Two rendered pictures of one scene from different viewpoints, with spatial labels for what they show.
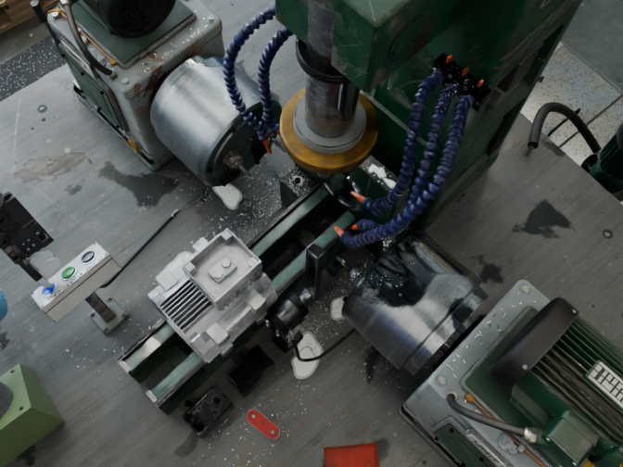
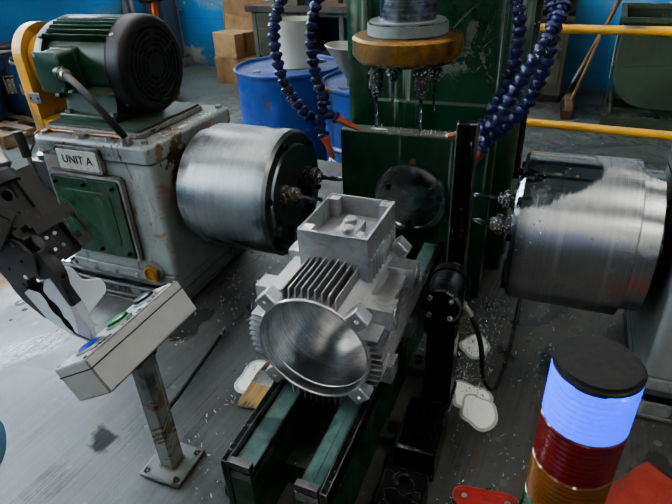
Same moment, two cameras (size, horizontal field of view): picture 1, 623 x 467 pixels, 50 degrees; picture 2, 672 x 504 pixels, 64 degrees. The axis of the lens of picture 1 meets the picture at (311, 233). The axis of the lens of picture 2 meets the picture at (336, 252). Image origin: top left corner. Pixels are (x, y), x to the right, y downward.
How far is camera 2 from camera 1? 100 cm
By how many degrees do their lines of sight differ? 38
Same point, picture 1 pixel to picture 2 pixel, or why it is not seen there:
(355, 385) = not seen: hidden behind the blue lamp
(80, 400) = not seen: outside the picture
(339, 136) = (430, 19)
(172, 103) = (205, 151)
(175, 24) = (184, 109)
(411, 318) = (610, 189)
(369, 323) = (561, 234)
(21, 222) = (41, 207)
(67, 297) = (124, 343)
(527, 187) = not seen: hidden behind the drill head
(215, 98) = (253, 130)
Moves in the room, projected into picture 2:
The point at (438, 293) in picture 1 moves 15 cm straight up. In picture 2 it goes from (615, 161) to (640, 57)
